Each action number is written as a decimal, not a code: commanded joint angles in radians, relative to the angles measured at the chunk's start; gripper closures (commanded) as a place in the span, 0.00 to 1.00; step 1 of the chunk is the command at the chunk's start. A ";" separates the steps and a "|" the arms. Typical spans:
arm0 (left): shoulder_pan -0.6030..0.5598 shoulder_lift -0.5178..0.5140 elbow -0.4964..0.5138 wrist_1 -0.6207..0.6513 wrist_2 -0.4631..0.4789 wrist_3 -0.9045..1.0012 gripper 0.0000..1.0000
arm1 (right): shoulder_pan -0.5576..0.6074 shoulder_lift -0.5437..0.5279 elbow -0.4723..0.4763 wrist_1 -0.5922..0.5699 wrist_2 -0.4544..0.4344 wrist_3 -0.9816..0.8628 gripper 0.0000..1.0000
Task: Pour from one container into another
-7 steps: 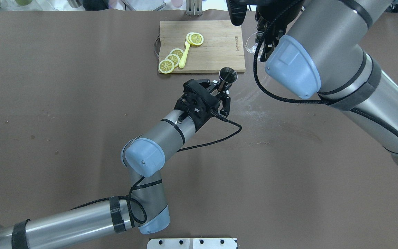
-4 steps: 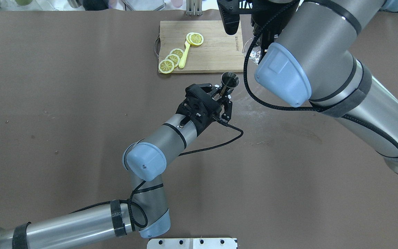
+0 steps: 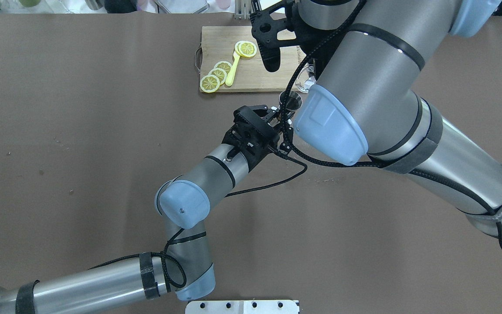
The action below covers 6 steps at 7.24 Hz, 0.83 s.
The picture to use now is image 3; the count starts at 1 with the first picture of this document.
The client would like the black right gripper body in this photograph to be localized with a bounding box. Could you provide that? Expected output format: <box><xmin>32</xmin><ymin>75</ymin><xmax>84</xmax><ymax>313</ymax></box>
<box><xmin>284</xmin><ymin>0</ymin><xmax>347</xmax><ymax>61</ymax></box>

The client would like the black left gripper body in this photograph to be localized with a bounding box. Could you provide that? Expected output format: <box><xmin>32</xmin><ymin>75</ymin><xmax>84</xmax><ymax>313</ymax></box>
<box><xmin>221</xmin><ymin>106</ymin><xmax>280</xmax><ymax>172</ymax></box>

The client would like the steel jigger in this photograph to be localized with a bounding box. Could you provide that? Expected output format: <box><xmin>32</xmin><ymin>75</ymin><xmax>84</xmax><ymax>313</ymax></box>
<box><xmin>279</xmin><ymin>91</ymin><xmax>302</xmax><ymax>119</ymax></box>

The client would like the small clear glass cup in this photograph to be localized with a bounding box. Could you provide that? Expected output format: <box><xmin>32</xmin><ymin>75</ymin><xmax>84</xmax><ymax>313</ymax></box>
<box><xmin>295</xmin><ymin>64</ymin><xmax>315</xmax><ymax>93</ymax></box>

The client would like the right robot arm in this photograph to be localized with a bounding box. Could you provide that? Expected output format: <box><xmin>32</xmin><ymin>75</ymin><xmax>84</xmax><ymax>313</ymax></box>
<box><xmin>252</xmin><ymin>0</ymin><xmax>502</xmax><ymax>244</ymax></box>

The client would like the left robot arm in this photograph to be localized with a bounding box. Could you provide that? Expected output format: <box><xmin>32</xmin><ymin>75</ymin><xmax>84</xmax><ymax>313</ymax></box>
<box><xmin>0</xmin><ymin>106</ymin><xmax>291</xmax><ymax>314</ymax></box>

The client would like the lemon slice on knife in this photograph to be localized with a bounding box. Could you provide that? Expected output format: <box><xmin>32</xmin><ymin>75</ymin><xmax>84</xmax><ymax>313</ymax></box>
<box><xmin>234</xmin><ymin>41</ymin><xmax>258</xmax><ymax>58</ymax></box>

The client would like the wooden cutting board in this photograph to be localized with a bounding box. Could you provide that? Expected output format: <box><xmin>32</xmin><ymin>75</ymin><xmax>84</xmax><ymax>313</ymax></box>
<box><xmin>200</xmin><ymin>26</ymin><xmax>305</xmax><ymax>93</ymax></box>

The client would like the middle lemon slice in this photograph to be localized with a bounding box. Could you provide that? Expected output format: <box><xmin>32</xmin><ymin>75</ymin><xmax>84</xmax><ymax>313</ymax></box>
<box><xmin>209</xmin><ymin>67</ymin><xmax>228</xmax><ymax>85</ymax></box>

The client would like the end lemon slice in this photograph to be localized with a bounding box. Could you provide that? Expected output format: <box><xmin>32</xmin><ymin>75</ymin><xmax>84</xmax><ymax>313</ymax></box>
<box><xmin>199</xmin><ymin>74</ymin><xmax>221</xmax><ymax>93</ymax></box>

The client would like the aluminium frame post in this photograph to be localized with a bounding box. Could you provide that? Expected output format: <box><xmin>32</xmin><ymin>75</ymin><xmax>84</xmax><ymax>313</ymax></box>
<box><xmin>234</xmin><ymin>0</ymin><xmax>255</xmax><ymax>20</ymax></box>

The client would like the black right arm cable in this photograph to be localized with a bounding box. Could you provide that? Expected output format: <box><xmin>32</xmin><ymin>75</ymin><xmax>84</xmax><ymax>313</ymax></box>
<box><xmin>273</xmin><ymin>0</ymin><xmax>502</xmax><ymax>258</ymax></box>

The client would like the white camera mast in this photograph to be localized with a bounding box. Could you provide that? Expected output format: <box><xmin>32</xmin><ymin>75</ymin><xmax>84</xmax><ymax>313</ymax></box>
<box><xmin>185</xmin><ymin>300</ymin><xmax>301</xmax><ymax>314</ymax></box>

